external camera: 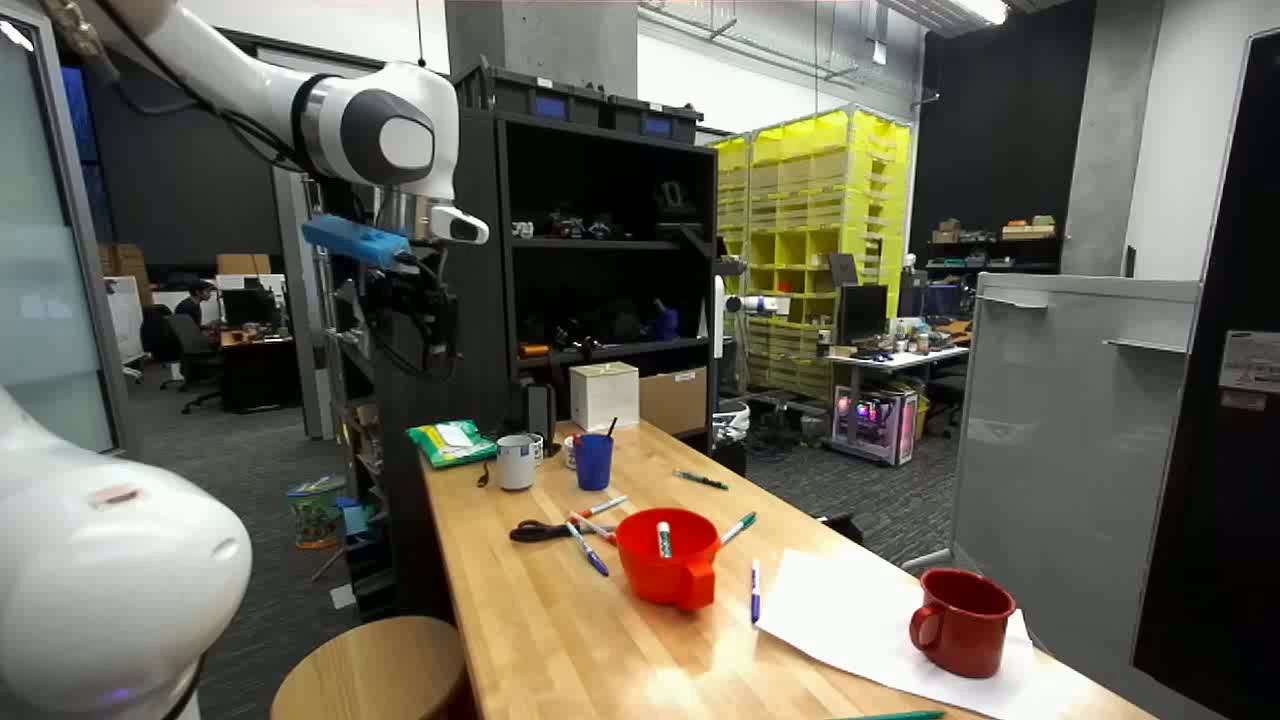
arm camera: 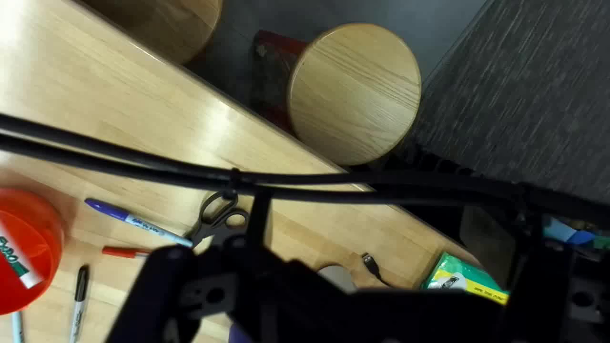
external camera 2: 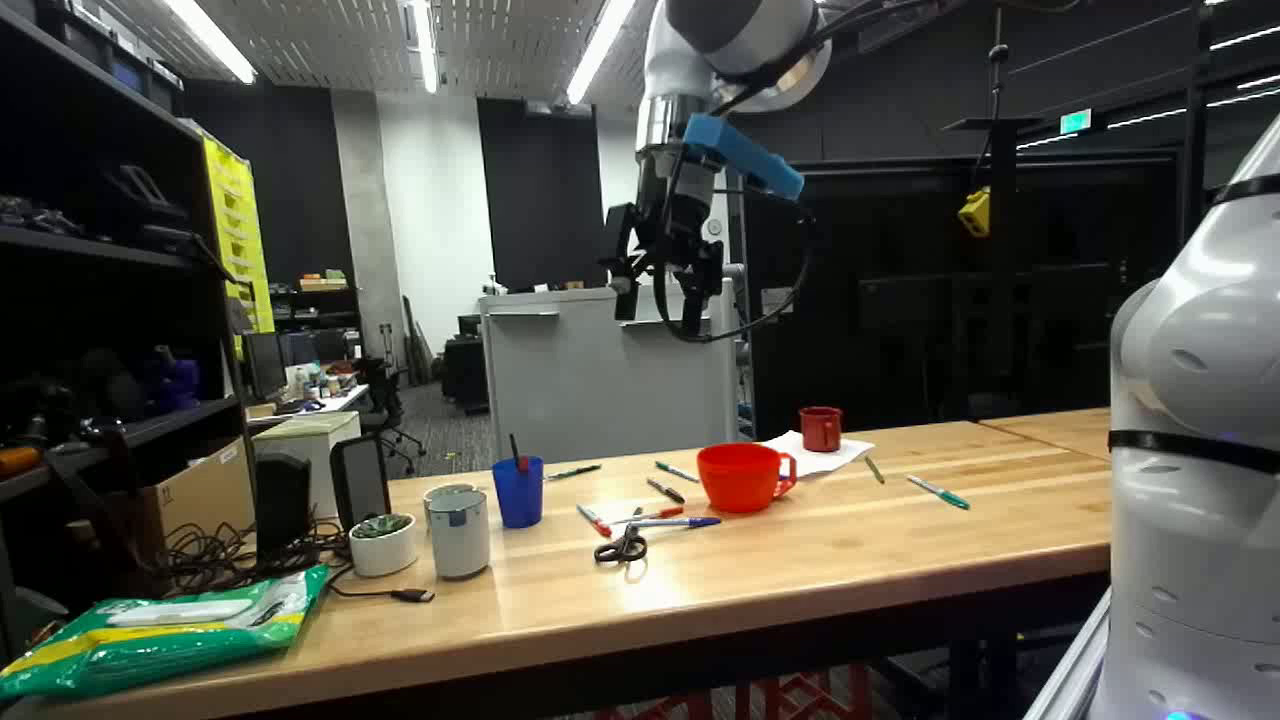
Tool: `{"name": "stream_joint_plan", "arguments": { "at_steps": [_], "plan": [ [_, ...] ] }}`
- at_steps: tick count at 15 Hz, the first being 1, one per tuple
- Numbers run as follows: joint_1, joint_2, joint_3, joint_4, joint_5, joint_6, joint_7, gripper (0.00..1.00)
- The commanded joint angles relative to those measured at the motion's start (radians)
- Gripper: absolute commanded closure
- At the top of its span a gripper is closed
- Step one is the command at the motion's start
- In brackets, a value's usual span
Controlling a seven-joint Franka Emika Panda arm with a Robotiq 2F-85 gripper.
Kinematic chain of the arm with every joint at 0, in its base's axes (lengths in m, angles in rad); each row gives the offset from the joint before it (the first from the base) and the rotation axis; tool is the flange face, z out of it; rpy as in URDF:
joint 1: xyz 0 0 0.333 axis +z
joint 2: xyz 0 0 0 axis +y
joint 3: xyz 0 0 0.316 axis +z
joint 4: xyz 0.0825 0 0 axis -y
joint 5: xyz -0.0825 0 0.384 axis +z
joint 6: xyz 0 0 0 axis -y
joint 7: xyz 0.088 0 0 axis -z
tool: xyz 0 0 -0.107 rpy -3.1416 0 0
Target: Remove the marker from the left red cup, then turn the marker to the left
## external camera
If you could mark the green wipes packet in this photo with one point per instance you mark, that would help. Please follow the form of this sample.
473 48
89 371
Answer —
453 441

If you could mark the black office chair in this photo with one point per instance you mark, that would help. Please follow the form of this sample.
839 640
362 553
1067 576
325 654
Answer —
184 350

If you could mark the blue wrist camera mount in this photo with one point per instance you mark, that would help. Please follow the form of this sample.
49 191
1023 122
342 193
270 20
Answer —
352 243

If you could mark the green capped marker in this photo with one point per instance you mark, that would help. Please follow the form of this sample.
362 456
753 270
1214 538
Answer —
666 538

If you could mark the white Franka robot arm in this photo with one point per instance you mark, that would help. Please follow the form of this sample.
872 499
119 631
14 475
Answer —
386 135

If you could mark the dark office desk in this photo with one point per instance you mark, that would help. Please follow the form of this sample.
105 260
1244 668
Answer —
258 364

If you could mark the cardboard box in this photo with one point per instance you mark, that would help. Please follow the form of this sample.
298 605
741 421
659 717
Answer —
674 400

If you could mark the black computer monitor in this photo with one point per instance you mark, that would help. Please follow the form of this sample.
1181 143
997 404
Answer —
861 313

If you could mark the black scissors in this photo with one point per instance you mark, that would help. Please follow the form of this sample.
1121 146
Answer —
536 531

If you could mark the round wooden stool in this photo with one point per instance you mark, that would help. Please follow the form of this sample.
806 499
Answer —
375 675

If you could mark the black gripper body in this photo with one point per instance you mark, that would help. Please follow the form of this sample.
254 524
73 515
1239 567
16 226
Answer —
419 309

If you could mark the white box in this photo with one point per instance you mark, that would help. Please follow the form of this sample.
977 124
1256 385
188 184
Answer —
607 395

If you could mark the dark red mug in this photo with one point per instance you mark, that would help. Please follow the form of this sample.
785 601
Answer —
962 626

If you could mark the white door sign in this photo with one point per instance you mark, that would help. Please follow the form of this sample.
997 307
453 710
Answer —
1249 362

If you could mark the white grey mug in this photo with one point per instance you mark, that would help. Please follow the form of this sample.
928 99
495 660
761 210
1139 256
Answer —
517 461

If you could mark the blue cup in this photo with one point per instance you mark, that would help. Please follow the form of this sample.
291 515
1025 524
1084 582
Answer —
594 461

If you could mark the green toy box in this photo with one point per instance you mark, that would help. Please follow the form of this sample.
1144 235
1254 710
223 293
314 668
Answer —
319 515

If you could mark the red marker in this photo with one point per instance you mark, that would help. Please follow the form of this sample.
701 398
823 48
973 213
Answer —
596 531
603 511

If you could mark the black marker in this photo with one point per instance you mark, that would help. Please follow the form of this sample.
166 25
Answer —
701 483

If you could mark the black shelving unit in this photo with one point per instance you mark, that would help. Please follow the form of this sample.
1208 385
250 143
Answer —
603 172

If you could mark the black door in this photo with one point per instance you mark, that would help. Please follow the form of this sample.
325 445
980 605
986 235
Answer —
1214 533

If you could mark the yellow storage rack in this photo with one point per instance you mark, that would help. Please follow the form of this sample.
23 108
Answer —
814 243

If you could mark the blue white marker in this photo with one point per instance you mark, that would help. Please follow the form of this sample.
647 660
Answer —
753 593

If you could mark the cluttered work desk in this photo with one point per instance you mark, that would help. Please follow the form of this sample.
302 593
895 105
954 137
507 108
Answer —
895 362

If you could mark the marker standing in cup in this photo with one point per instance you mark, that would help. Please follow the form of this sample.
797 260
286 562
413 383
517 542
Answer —
609 424

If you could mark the white paper sheet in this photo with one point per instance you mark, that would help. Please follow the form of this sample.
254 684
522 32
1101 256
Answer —
852 615

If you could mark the bright red plastic cup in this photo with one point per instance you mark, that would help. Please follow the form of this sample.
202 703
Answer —
666 576

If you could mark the grey metal cabinet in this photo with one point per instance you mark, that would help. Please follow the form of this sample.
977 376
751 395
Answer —
1067 453

